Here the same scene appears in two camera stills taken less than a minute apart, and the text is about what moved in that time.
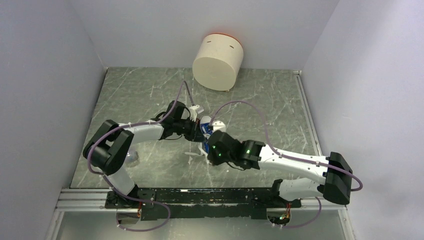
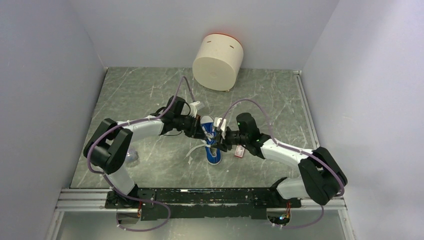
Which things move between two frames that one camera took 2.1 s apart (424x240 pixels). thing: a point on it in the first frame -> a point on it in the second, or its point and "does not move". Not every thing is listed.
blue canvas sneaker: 206,129 does not move
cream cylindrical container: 217,61 does not move
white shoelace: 202,152 -> 208,136
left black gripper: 195,134 does not move
